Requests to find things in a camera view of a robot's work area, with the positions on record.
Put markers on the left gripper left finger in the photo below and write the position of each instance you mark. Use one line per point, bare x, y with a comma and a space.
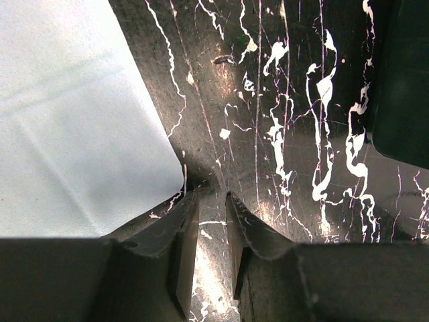
147, 277

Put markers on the light blue cloth upper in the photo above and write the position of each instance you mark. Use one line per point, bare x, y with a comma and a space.
83, 150

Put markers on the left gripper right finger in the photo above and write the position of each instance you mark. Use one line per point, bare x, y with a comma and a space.
276, 279

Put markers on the dark green glasses case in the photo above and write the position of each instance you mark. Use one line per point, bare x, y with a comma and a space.
399, 121

